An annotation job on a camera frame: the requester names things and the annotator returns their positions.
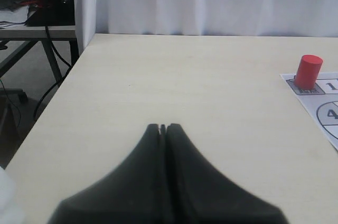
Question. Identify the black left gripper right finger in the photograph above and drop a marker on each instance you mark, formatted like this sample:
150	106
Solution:
202	194

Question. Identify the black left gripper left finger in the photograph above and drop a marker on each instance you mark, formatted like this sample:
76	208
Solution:
134	192

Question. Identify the red cylinder game piece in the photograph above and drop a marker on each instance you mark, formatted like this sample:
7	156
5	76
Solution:
307	72

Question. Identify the paper game board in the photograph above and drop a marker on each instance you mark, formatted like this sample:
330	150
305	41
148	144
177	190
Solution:
320	102

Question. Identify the grey side table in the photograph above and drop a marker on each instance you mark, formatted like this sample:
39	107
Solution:
30	35

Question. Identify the black box on side table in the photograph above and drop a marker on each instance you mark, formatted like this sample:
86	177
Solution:
53	13

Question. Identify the white curtain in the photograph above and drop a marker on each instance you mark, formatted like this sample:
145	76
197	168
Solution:
205	17

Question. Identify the white papers on side table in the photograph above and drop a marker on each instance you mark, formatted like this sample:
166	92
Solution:
15	18

